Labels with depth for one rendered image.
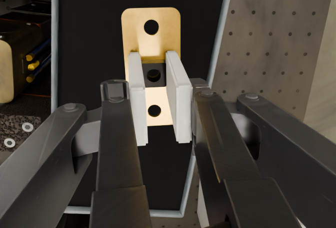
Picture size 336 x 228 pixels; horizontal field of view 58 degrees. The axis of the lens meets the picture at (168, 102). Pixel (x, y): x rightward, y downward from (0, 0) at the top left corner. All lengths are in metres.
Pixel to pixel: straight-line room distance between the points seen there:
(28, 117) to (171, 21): 0.22
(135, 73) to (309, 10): 0.70
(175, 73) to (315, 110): 1.70
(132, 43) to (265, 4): 0.60
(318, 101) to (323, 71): 0.17
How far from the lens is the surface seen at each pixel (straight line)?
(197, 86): 0.16
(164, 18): 0.20
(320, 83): 1.79
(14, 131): 0.38
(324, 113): 1.88
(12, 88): 0.38
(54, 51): 0.27
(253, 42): 0.79
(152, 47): 0.21
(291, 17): 0.81
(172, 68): 0.17
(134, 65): 0.17
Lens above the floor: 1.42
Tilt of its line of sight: 66 degrees down
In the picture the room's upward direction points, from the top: 165 degrees clockwise
